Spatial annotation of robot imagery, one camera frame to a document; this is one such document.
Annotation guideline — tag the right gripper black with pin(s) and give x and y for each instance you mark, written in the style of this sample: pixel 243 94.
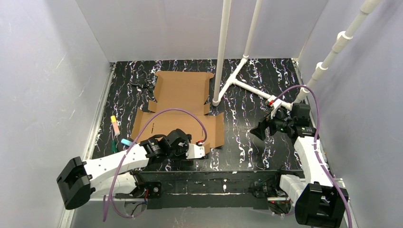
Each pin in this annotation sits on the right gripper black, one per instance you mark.
pixel 268 127

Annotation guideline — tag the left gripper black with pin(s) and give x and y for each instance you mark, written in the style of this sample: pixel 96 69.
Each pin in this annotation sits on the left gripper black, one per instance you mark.
pixel 181 154

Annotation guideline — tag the brown cardboard box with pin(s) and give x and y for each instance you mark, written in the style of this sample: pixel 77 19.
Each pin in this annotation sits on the brown cardboard box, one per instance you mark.
pixel 181 102

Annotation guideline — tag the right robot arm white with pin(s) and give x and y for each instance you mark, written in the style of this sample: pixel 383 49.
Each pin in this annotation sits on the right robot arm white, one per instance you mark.
pixel 317 202

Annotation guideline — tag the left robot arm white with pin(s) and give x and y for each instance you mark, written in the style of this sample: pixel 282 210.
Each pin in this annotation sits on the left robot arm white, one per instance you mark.
pixel 81 180

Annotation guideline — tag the light blue tube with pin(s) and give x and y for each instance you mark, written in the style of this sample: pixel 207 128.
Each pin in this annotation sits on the light blue tube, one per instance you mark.
pixel 126 142

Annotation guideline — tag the small black clip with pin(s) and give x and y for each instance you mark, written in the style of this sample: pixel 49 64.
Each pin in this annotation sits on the small black clip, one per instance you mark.
pixel 149 85

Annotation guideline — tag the yellow pink marker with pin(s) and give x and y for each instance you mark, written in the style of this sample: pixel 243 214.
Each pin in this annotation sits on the yellow pink marker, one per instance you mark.
pixel 115 125

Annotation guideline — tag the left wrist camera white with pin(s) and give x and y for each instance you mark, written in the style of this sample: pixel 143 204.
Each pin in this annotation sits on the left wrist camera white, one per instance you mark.
pixel 197 151

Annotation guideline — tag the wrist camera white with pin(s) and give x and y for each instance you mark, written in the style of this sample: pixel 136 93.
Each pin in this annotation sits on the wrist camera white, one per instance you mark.
pixel 274 104
pixel 197 151

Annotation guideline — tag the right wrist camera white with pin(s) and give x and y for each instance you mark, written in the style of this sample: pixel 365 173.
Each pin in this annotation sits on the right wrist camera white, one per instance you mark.
pixel 274 104

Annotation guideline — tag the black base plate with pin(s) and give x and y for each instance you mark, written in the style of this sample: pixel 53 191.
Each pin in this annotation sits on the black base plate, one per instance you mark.
pixel 211 189

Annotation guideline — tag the green handled tool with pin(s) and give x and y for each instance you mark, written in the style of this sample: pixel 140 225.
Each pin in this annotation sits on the green handled tool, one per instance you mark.
pixel 114 148

